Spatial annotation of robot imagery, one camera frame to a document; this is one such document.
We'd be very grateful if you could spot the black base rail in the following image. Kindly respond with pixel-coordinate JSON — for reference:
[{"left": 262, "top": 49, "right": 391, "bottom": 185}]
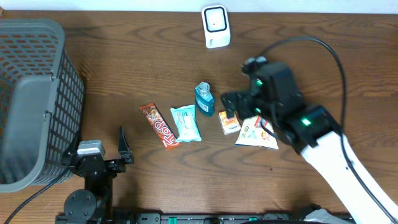
[{"left": 55, "top": 212, "right": 355, "bottom": 224}]

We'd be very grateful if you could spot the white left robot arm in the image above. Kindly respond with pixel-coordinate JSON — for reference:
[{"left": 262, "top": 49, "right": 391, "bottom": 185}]
[{"left": 55, "top": 126, "right": 134, "bottom": 223}]

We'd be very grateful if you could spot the light green wet wipes pack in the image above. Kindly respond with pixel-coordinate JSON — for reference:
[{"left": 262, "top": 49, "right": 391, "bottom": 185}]
[{"left": 170, "top": 105, "right": 202, "bottom": 142}]

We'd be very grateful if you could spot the teal mouthwash bottle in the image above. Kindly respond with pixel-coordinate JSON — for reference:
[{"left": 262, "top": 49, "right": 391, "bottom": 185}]
[{"left": 195, "top": 82, "right": 215, "bottom": 116}]

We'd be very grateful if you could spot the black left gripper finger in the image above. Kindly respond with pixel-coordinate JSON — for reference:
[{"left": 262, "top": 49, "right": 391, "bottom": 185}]
[
  {"left": 63, "top": 129, "right": 81, "bottom": 159},
  {"left": 118, "top": 126, "right": 133, "bottom": 159}
]

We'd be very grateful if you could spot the white barcode scanner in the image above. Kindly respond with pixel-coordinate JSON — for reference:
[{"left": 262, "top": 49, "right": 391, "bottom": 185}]
[{"left": 201, "top": 5, "right": 231, "bottom": 49}]

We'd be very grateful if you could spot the dark grey plastic basket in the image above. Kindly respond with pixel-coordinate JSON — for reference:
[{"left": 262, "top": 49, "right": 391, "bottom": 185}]
[{"left": 1, "top": 19, "right": 85, "bottom": 193}]

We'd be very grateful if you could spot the red snack package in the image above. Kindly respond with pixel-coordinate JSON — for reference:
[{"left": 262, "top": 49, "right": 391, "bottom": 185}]
[{"left": 139, "top": 103, "right": 181, "bottom": 150}]

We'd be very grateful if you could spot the yellow white snack bag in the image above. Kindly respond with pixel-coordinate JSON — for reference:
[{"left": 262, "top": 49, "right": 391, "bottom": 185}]
[{"left": 235, "top": 116, "right": 279, "bottom": 150}]

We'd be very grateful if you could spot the orange tissue pack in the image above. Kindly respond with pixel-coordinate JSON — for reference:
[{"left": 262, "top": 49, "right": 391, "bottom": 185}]
[{"left": 218, "top": 111, "right": 241, "bottom": 135}]

